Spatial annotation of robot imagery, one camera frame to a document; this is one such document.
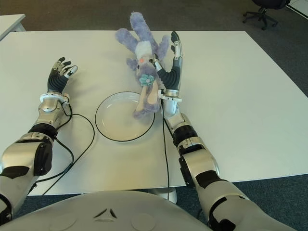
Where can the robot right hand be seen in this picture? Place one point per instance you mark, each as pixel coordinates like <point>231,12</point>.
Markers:
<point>173,79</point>

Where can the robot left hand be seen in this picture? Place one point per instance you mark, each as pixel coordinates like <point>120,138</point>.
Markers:
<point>56,81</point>

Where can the purple plush bunny doll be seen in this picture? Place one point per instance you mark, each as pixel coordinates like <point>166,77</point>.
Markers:
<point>144,50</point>

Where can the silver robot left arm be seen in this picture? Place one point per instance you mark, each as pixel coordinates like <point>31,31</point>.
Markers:
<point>45,108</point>

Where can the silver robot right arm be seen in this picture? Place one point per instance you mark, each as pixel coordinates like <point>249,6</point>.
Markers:
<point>199,154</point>

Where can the white plate black rim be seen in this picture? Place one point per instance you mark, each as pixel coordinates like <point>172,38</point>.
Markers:
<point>115,120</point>

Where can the white neighbouring desk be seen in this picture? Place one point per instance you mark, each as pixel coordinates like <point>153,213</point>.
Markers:
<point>9,26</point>

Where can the black office chair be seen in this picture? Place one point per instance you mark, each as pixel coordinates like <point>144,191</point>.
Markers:
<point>262,14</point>

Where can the white table leg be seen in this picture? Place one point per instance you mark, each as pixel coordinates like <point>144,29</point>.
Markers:
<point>172,193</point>

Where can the silver robot torso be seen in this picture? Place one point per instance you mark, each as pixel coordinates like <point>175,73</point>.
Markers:
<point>108,216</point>

